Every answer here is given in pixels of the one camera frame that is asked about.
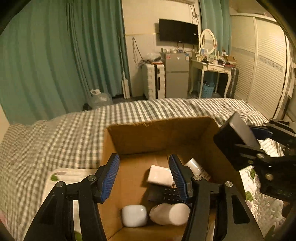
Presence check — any grey 65w charger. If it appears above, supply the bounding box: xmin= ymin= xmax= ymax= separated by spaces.
xmin=213 ymin=113 xmax=260 ymax=171

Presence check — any white cylindrical bottle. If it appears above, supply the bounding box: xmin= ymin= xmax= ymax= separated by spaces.
xmin=149 ymin=203 xmax=190 ymax=226

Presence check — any white red tube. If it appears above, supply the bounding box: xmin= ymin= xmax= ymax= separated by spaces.
xmin=185 ymin=158 xmax=211 ymax=181

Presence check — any light blue earbuds case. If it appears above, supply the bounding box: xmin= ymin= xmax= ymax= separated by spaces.
xmin=121 ymin=205 xmax=147 ymax=227

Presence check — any white square charger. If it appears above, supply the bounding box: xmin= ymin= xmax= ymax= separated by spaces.
xmin=147 ymin=165 xmax=174 ymax=187

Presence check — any white louvered wardrobe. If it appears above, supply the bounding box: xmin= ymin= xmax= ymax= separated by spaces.
xmin=231 ymin=14 xmax=291 ymax=118

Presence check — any grey checkered blanket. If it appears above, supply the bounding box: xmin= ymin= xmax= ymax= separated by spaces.
xmin=1 ymin=98 xmax=267 ymax=240

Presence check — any black remote control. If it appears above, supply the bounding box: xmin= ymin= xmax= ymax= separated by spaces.
xmin=147 ymin=185 xmax=184 ymax=204

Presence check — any blue plastic basket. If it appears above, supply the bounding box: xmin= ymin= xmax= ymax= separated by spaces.
xmin=201 ymin=81 xmax=215 ymax=98

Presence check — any brown cardboard box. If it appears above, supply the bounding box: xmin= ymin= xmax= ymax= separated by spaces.
xmin=98 ymin=117 xmax=245 ymax=240

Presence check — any white dressing table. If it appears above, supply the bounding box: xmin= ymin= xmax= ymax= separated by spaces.
xmin=189 ymin=58 xmax=232 ymax=98

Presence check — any oval white mirror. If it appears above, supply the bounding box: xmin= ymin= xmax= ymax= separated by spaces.
xmin=199 ymin=29 xmax=217 ymax=54

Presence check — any grey small refrigerator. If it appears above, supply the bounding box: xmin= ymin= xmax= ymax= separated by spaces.
xmin=162 ymin=53 xmax=189 ymax=98

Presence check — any clear water jug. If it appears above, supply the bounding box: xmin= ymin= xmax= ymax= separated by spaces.
xmin=89 ymin=89 xmax=113 ymax=109

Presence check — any white suitcase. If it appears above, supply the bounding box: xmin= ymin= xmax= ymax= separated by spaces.
xmin=142 ymin=61 xmax=166 ymax=100

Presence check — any green right curtain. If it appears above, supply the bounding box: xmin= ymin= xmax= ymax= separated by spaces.
xmin=199 ymin=0 xmax=231 ymax=54

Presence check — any white flat mop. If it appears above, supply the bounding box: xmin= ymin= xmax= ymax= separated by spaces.
xmin=118 ymin=36 xmax=130 ymax=99

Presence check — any large green curtain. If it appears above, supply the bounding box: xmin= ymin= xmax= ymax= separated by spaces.
xmin=1 ymin=1 xmax=129 ymax=125

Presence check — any black wall television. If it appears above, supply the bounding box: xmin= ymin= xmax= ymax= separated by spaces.
xmin=159 ymin=19 xmax=199 ymax=45

